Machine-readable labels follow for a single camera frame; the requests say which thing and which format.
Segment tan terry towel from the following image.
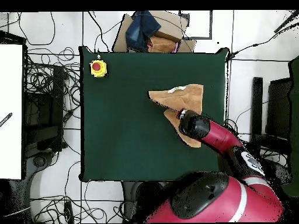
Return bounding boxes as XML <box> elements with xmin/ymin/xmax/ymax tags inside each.
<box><xmin>148</xmin><ymin>83</ymin><xmax>204</xmax><ymax>148</ymax></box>

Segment black flat bar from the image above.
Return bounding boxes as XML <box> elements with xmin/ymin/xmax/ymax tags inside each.
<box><xmin>249</xmin><ymin>76</ymin><xmax>264</xmax><ymax>161</ymax></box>

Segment dark green table cloth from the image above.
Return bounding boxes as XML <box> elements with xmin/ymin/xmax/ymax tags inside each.
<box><xmin>78</xmin><ymin>45</ymin><xmax>230</xmax><ymax>184</ymax></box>

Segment folded tan towel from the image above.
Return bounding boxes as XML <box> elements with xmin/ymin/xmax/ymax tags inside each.
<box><xmin>147</xmin><ymin>35</ymin><xmax>179</xmax><ymax>54</ymax></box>

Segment brown cardboard box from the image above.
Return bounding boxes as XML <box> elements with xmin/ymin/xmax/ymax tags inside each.
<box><xmin>112</xmin><ymin>10</ymin><xmax>197</xmax><ymax>54</ymax></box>

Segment yellow emergency stop button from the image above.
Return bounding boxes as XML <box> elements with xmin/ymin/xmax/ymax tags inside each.
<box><xmin>89</xmin><ymin>59</ymin><xmax>109</xmax><ymax>79</ymax></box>

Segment blue denim jeans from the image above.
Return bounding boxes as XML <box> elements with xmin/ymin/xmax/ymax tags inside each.
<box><xmin>125</xmin><ymin>10</ymin><xmax>162</xmax><ymax>53</ymax></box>

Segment black box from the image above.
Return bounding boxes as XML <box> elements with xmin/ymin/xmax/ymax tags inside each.
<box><xmin>265</xmin><ymin>78</ymin><xmax>293</xmax><ymax>141</ymax></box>

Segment green cloth on side table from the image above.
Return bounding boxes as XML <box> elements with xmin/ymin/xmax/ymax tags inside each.
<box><xmin>277</xmin><ymin>55</ymin><xmax>299</xmax><ymax>197</ymax></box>

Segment black equipment case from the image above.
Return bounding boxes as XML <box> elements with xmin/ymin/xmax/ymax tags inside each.
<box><xmin>23</xmin><ymin>64</ymin><xmax>65</xmax><ymax>153</ymax></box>

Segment black rod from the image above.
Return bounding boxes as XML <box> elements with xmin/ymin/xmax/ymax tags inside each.
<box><xmin>273</xmin><ymin>10</ymin><xmax>299</xmax><ymax>34</ymax></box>

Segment black power adapter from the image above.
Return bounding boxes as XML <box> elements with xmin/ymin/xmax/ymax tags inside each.
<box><xmin>64</xmin><ymin>201</ymin><xmax>75</xmax><ymax>222</ymax></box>

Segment white desk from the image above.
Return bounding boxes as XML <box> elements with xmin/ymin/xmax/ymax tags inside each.
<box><xmin>0</xmin><ymin>44</ymin><xmax>23</xmax><ymax>180</ymax></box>

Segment black square metal frame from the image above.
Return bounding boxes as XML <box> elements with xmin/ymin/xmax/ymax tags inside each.
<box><xmin>178</xmin><ymin>9</ymin><xmax>214</xmax><ymax>40</ymax></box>

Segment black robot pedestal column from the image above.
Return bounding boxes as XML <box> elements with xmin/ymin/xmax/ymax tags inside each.
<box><xmin>121</xmin><ymin>181</ymin><xmax>173</xmax><ymax>224</ymax></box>

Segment black cable with connector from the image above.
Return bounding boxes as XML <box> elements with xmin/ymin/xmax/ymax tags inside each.
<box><xmin>227</xmin><ymin>22</ymin><xmax>299</xmax><ymax>60</ymax></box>

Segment black pedestal foot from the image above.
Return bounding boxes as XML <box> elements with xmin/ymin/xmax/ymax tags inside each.
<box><xmin>25</xmin><ymin>151</ymin><xmax>55</xmax><ymax>180</ymax></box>

